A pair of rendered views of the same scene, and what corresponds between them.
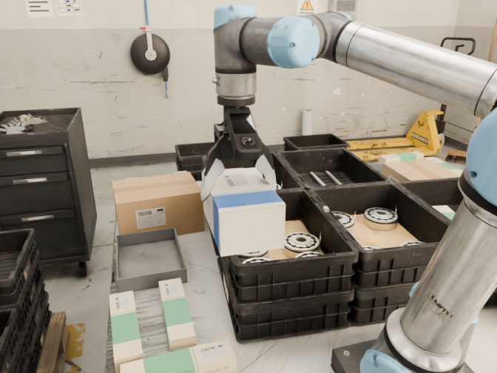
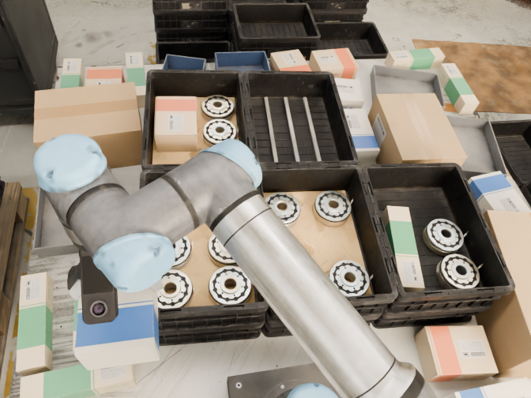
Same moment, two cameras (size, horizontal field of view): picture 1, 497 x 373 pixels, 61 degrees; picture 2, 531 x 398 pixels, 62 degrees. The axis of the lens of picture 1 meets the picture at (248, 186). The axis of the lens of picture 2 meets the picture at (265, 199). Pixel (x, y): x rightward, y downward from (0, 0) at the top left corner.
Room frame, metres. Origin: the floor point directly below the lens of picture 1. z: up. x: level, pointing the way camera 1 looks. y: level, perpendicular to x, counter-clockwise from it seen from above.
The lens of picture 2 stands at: (0.47, -0.19, 1.85)
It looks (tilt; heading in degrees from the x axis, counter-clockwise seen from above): 54 degrees down; 357
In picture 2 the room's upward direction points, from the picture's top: 10 degrees clockwise
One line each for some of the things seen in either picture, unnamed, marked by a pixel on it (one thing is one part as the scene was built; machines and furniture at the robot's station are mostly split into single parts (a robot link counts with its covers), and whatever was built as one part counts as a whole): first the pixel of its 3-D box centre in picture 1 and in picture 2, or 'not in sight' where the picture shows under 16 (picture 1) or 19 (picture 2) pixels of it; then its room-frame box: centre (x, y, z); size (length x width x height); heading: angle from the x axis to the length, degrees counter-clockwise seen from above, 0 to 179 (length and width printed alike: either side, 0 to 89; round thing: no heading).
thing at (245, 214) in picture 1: (239, 207); (120, 300); (0.76, 0.02, 1.09); 0.20 x 0.12 x 0.09; 15
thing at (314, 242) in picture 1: (301, 241); (228, 245); (1.03, -0.15, 0.86); 0.10 x 0.10 x 0.01
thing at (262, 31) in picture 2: not in sight; (270, 57); (2.47, -0.20, 0.37); 0.40 x 0.30 x 0.45; 105
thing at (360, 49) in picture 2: not in sight; (339, 64); (2.57, -0.59, 0.31); 0.40 x 0.30 x 0.34; 105
